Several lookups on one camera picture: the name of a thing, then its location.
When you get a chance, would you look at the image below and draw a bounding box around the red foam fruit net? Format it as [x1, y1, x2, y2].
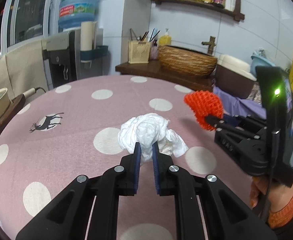
[184, 90, 224, 131]

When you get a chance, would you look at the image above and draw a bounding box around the white tissue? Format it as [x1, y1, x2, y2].
[118, 113, 188, 164]

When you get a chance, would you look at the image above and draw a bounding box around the light blue basin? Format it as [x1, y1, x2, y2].
[251, 48, 275, 68]

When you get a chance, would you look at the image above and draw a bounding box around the brown white rice cooker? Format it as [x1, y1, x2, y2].
[215, 54, 257, 99]

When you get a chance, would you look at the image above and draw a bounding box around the blue water jug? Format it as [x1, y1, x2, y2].
[58, 0, 100, 29]

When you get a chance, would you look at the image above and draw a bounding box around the beige chopstick holder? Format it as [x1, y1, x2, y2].
[129, 41, 151, 64]

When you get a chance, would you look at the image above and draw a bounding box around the brass faucet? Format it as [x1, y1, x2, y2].
[201, 36, 216, 55]

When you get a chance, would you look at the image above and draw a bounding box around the right hand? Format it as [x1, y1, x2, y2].
[249, 177, 293, 213]

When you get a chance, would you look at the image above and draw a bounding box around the paper cup holder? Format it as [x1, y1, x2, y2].
[80, 21, 108, 63]

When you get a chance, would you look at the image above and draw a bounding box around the dark wooden counter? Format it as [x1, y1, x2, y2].
[115, 60, 213, 92]

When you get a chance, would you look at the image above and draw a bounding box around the yellow soap bottle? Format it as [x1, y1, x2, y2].
[158, 28, 172, 46]

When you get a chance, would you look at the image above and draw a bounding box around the wooden wall shelf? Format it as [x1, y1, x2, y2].
[151, 0, 245, 22]

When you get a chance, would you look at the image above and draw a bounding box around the water dispenser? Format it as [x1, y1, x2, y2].
[43, 28, 108, 89]

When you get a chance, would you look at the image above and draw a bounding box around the woven basket sink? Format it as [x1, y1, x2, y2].
[158, 45, 217, 77]

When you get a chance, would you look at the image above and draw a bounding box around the purple floral cloth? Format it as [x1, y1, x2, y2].
[212, 86, 293, 190]

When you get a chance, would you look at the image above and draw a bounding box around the window frame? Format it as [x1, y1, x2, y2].
[0, 0, 60, 55]

